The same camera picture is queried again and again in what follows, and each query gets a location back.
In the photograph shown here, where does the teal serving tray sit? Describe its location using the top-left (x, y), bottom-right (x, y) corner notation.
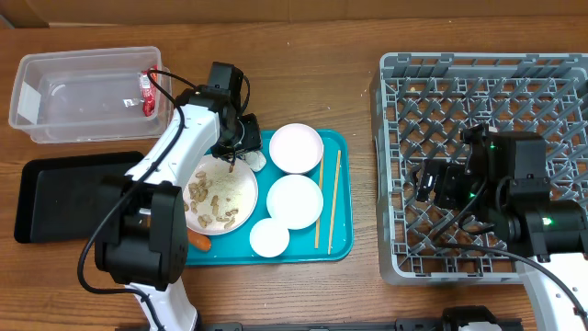
top-left (186, 130), bottom-right (354, 266)

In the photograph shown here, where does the wooden chopstick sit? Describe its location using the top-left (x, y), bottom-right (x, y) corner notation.
top-left (314, 155), bottom-right (324, 249)
top-left (327, 150), bottom-right (342, 255)

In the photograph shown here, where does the white cup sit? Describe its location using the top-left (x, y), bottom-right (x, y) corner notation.
top-left (250, 218), bottom-right (290, 258)

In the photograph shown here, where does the white bowl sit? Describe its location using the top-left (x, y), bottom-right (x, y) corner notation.
top-left (266, 175), bottom-right (319, 230)

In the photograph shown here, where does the orange carrot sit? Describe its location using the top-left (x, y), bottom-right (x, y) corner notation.
top-left (187, 229), bottom-right (211, 252)

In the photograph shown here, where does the white paper tissue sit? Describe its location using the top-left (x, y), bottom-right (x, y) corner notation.
top-left (243, 151), bottom-right (266, 172)

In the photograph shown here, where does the red snack wrapper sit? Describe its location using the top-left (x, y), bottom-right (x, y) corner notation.
top-left (139, 71), bottom-right (156, 117)

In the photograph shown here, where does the clear plastic waste bin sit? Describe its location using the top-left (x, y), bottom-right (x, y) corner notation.
top-left (8, 46), bottom-right (171, 143)

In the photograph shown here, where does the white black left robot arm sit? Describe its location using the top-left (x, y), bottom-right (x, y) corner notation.
top-left (77, 62), bottom-right (262, 330)

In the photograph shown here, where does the grey dishwasher rack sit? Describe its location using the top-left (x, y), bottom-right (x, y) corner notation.
top-left (370, 52), bottom-right (587, 285)

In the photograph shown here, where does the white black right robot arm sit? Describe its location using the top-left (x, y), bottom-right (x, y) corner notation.
top-left (411, 124), bottom-right (587, 330)

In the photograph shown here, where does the pink plate with rice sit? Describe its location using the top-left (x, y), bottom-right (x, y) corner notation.
top-left (183, 154), bottom-right (258, 235)

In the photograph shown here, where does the left wooden chopstick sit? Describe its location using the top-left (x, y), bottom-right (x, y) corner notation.
top-left (314, 155), bottom-right (324, 249)

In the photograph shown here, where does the black plastic tray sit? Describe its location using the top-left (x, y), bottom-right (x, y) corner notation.
top-left (14, 151), bottom-right (143, 244)

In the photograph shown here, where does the right wooden chopstick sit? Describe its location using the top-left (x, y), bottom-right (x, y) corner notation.
top-left (327, 150), bottom-right (342, 255)

